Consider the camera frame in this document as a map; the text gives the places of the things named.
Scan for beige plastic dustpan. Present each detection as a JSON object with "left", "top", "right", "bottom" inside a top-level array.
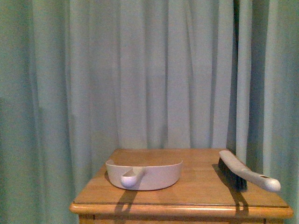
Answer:
[{"left": 106, "top": 160, "right": 183, "bottom": 191}]

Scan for beige hand brush black bristles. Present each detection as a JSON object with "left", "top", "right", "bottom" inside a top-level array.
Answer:
[{"left": 218, "top": 150, "right": 281, "bottom": 192}]

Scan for teal pleated curtain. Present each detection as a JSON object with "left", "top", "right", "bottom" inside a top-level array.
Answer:
[{"left": 0, "top": 0, "right": 299, "bottom": 224}]

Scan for wooden nightstand cabinet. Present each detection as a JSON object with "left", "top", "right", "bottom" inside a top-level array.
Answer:
[{"left": 70, "top": 148, "right": 293, "bottom": 224}]

